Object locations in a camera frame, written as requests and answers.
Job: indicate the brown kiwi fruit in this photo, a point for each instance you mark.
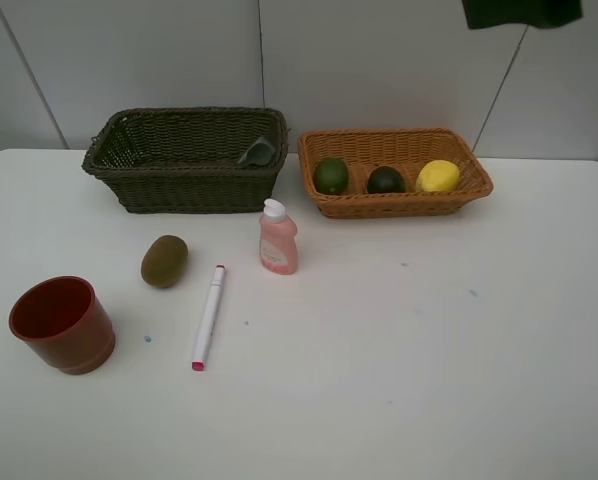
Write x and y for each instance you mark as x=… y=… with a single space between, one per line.
x=164 y=262

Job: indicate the pink lotion bottle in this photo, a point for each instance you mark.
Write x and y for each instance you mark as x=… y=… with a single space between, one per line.
x=277 y=247

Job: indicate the white pink-capped marker pen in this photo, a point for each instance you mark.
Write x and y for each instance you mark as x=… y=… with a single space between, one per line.
x=205 y=331

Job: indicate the orange wicker basket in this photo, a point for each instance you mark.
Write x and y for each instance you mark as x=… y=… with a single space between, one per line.
x=405 y=150

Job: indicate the dark green square bottle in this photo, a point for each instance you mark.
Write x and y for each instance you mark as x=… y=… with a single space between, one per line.
x=260 y=154

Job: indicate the dark brown wicker basket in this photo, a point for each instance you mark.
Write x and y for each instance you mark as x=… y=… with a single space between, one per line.
x=183 y=160

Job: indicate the yellow lemon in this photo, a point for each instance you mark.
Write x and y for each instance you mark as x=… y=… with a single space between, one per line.
x=438 y=176

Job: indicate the red plastic cup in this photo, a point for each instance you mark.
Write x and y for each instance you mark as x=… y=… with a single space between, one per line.
x=64 y=323

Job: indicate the dark round mangosteen fruit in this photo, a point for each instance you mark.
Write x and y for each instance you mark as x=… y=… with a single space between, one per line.
x=384 y=180

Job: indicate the green lime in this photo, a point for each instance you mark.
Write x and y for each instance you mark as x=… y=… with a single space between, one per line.
x=331 y=176

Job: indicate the dark green right robot arm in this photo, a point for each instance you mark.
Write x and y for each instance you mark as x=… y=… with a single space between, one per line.
x=540 y=14

